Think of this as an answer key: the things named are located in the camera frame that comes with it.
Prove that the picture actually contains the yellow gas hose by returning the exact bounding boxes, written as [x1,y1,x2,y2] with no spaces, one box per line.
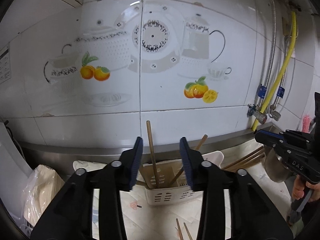
[252,10,297,132]

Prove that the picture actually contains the stainless steel pot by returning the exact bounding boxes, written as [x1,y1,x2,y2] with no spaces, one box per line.
[264,146,294,183]

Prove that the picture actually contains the white quilted patterned mat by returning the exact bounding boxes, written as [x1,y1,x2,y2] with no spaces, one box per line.
[73,151,291,239]

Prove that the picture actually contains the wooden chopstick bundle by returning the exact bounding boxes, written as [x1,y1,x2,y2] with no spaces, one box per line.
[183,222,193,240]

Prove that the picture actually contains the wooden chopstick vertical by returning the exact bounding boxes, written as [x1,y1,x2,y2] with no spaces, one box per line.
[169,134,208,188]

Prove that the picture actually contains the braided metal hose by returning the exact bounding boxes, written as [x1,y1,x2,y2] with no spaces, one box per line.
[257,0,277,106]
[271,42,291,108]

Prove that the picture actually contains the white wall label sticker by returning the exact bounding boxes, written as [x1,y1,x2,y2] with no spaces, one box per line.
[0,44,11,84]

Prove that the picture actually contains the steel angle valve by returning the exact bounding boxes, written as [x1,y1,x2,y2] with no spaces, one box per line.
[268,105,281,121]

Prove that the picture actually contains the wooden chopstick long diagonal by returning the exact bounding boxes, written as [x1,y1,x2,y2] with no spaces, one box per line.
[225,150,265,171]

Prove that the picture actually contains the person's right hand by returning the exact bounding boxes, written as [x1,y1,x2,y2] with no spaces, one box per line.
[292,176,320,202]

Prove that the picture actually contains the left braided metal hose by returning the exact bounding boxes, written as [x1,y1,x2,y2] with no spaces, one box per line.
[257,0,277,106]

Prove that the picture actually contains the beige plastic utensil holder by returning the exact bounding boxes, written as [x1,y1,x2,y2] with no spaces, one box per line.
[139,150,225,207]

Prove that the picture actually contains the right braided metal hose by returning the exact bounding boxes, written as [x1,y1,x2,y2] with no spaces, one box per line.
[271,42,291,108]

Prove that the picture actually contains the white appliance behind box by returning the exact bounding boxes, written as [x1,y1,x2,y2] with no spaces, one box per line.
[0,123,32,217]

